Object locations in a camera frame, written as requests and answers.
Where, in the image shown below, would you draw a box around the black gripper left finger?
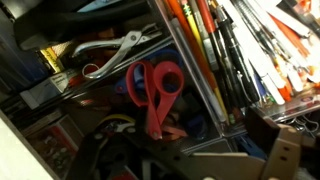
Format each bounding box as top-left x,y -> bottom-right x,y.
65,127 -> 203,180

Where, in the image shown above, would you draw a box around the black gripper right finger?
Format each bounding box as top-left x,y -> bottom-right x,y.
190,105 -> 304,180

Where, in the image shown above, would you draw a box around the pink scissors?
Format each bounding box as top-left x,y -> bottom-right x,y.
125,60 -> 186,141

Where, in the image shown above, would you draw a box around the clear plastic pen tray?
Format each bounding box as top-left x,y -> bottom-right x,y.
153,0 -> 320,138

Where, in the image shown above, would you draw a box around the metal mesh organizer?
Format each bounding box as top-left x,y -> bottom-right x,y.
49,33 -> 236,156

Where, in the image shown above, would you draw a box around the red printed box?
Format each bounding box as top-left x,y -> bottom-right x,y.
25,114 -> 85,178

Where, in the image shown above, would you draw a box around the black marker pen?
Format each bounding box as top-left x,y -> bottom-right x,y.
215,5 -> 262,104

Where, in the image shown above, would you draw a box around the silver hole punch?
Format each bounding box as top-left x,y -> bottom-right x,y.
71,22 -> 165,81

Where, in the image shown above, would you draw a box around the white staples box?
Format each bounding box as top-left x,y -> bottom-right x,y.
19,68 -> 82,111

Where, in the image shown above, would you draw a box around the yellow tape measure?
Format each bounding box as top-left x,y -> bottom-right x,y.
39,46 -> 65,75

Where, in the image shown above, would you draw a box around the grey and black pen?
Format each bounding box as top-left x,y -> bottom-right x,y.
188,0 -> 222,73

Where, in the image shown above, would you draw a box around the yellow pencil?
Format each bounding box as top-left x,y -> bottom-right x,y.
179,0 -> 231,125

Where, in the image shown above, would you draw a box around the red pen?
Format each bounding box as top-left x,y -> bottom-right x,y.
195,0 -> 218,36

